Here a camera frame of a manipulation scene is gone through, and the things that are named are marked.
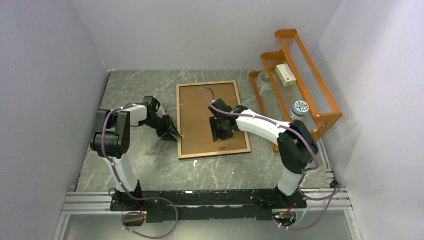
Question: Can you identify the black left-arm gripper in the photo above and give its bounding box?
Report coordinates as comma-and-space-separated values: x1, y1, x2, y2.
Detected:
139, 114, 181, 142

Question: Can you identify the light wooden picture frame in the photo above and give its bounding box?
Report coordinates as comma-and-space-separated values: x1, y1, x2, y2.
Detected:
175, 80, 252, 160

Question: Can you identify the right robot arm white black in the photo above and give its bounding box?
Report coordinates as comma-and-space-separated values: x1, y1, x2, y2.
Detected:
208, 98, 319, 208

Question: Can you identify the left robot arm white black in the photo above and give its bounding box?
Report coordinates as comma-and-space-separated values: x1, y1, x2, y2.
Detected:
89, 95, 182, 210

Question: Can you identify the blue white ceramic jar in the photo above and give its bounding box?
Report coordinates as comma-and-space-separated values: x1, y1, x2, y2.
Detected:
288, 100, 310, 121

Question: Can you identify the white red medicine box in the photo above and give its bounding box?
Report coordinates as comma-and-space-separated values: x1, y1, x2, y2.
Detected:
275, 63, 297, 87

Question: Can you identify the orange wooden shelf rack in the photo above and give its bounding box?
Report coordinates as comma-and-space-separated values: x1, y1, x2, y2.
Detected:
260, 28, 343, 141

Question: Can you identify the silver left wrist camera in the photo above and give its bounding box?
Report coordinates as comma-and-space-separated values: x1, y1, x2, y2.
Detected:
155, 106, 166, 118

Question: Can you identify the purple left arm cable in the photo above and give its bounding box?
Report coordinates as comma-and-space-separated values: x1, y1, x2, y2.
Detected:
100, 103, 179, 239

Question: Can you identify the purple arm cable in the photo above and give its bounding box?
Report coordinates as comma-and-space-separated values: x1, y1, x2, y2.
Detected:
100, 103, 179, 239
203, 87, 343, 232

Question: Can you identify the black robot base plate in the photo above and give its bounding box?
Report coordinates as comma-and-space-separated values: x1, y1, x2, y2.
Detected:
109, 188, 307, 223

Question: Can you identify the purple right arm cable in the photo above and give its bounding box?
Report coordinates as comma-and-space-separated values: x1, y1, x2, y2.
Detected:
203, 87, 343, 232

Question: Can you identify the aluminium rail frame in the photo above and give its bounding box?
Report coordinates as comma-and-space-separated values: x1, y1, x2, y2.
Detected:
53, 140, 362, 240

